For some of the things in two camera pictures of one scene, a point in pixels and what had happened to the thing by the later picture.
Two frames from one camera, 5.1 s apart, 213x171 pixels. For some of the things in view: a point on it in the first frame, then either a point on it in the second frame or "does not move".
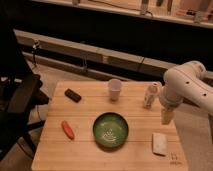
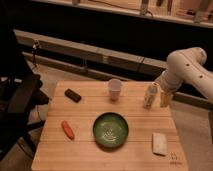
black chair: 21,97 does not move
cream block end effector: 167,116 → 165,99
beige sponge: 160,143 does not move
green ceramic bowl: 110,129 does not move
